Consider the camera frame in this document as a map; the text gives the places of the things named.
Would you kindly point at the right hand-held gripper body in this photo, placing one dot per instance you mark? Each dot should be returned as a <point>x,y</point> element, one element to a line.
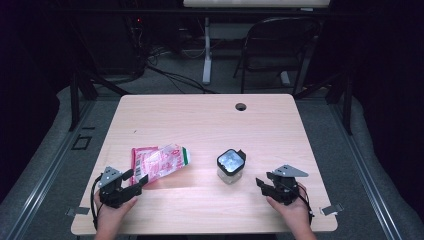
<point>285,190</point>

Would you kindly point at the pink printed plastic bag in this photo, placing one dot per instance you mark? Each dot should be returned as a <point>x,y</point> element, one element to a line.
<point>156,163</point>

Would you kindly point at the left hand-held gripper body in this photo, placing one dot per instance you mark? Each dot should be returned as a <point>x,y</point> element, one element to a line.
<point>111,195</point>

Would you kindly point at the dark computer tower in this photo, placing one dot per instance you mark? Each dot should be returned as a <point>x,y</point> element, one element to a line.
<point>110,46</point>

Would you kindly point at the black metal stand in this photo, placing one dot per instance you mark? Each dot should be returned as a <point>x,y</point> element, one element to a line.
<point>347,106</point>
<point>74,100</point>

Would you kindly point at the black folding chair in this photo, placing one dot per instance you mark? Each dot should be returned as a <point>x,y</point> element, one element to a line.
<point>280,63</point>

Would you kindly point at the clear jar with black lid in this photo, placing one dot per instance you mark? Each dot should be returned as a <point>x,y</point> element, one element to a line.
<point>230,163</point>

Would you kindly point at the person's left hand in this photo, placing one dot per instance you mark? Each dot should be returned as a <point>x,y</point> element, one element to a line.
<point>110,216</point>

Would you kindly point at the white desk leg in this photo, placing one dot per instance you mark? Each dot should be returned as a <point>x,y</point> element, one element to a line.
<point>207,60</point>
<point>285,79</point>

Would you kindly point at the person's right hand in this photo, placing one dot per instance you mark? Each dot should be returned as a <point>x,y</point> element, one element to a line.
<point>295,215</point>

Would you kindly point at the grey metal floor rail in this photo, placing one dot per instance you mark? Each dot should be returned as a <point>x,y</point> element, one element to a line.
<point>43,180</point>
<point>366,176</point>

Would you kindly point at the grey metal table bracket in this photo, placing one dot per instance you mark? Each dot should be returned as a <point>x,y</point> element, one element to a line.
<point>331,209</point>
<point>79,210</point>

